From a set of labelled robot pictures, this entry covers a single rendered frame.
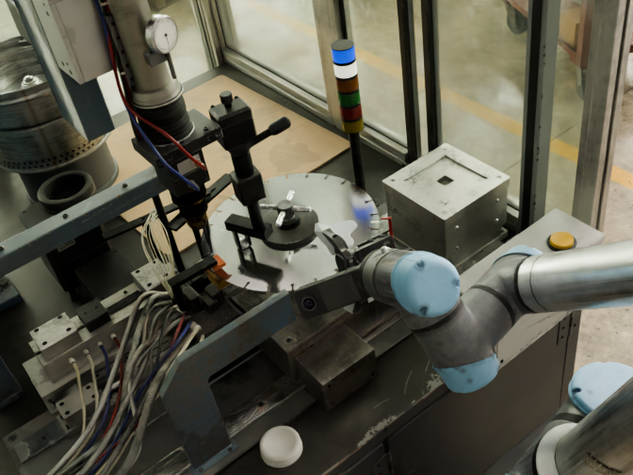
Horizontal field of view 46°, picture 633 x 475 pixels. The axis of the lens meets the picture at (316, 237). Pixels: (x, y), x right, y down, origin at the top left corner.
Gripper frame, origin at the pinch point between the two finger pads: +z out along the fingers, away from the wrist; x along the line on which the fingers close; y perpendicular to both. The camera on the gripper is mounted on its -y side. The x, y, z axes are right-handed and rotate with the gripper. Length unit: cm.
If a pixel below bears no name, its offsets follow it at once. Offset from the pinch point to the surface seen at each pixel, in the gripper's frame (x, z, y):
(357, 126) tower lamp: 18.7, 29.5, 24.2
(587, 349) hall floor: -69, 74, 85
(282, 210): 10.3, 13.6, -0.6
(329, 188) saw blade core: 9.8, 22.2, 11.6
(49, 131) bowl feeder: 42, 63, -32
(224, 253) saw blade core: 6.7, 17.5, -12.4
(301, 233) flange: 5.2, 13.4, 1.2
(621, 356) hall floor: -73, 68, 91
